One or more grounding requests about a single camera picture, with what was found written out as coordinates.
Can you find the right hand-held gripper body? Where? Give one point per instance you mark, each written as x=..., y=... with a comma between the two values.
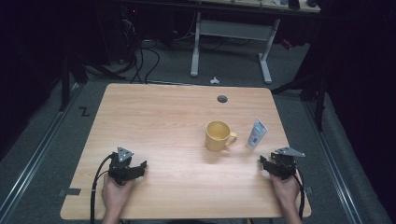
x=285, y=163

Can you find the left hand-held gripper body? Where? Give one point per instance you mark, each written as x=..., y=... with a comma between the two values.
x=120, y=169

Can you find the white and blue tube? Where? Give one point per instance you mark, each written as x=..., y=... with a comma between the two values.
x=257, y=134

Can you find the yellow mug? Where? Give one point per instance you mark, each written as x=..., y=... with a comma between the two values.
x=218, y=138

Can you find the person's right hand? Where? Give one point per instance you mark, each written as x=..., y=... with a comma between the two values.
x=285, y=189

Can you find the person's left hand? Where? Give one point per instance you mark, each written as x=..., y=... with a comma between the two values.
x=114, y=194

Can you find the grey tape strip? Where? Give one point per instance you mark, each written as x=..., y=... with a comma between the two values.
x=71, y=192
x=308, y=190

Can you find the black metal stand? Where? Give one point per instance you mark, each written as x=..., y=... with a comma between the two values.
x=64, y=84
x=320, y=102

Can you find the small white floor scrap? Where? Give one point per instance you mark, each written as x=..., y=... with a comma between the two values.
x=214, y=81

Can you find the white-framed desk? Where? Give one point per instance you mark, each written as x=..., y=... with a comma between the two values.
x=232, y=29

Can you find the dark computer tower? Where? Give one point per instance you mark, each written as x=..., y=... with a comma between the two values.
x=129, y=28

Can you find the metal floor rail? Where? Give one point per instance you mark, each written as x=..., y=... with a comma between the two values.
x=34, y=158
x=333, y=168

